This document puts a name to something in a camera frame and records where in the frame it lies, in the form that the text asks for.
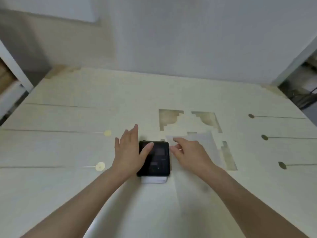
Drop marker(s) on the person's right hand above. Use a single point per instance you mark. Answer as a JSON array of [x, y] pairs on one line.
[[194, 157]]

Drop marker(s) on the person's left hand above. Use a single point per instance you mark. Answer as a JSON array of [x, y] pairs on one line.
[[127, 156]]

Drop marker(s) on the person's right thumb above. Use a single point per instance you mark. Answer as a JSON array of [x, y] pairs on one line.
[[176, 151]]

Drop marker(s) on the person's left thumb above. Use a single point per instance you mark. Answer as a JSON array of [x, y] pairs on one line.
[[148, 149]]

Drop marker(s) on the black tablet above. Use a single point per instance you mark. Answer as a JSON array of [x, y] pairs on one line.
[[158, 158]]

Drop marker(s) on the translucent protective film sheet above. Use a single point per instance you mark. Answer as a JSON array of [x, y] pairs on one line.
[[206, 141]]

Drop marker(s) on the person's left forearm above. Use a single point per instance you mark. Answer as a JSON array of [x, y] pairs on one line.
[[81, 204]]

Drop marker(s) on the person's right forearm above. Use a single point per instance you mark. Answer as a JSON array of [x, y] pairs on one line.
[[247, 205]]

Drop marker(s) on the white box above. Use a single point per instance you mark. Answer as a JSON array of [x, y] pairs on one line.
[[153, 180]]

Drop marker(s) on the cardboard box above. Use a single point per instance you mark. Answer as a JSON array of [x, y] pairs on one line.
[[5, 76]]

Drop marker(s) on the white shelf post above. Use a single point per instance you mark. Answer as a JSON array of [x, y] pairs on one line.
[[14, 68], [294, 64]]

